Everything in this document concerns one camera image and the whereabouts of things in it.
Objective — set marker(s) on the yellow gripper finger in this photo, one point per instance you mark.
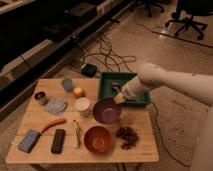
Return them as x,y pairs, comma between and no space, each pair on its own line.
119,98

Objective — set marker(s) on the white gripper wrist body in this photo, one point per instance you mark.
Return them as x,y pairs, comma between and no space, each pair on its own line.
132,89

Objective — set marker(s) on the purple bowl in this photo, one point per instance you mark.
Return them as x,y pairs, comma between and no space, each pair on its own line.
106,111

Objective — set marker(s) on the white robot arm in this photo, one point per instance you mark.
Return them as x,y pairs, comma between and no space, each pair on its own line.
196,86

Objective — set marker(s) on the dark utensil in tray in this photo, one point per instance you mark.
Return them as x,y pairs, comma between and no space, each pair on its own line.
116,87

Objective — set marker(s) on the green plastic tray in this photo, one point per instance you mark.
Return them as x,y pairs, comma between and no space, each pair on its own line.
121,78

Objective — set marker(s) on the bunch of dark grapes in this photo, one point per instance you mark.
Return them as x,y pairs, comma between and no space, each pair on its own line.
129,137

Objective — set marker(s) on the white cup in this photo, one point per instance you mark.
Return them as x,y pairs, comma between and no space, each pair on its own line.
82,105

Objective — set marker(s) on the black power adapter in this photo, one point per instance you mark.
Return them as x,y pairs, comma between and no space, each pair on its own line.
88,70

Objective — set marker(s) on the orange fruit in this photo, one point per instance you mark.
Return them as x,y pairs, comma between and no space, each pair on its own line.
78,92

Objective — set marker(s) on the orange bowl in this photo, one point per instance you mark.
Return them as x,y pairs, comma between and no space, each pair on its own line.
97,140

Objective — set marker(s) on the wooden table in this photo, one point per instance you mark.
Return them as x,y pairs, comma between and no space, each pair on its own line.
36,118

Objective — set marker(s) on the grey folded cloth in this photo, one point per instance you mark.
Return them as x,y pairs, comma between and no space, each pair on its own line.
55,106

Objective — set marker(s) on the orange carrot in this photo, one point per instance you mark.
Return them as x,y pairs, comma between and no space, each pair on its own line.
53,123

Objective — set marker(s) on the black rectangular block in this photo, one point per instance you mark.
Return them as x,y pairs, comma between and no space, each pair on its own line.
58,141

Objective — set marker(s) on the small metal cup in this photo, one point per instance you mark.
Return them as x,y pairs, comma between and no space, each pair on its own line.
41,98

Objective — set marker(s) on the black office chair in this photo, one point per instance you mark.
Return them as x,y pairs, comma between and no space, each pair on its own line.
185,12

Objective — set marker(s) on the blue sponge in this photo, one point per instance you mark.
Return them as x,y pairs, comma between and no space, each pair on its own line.
29,141

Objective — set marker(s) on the dark shelf unit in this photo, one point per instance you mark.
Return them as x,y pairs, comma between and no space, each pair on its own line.
36,37

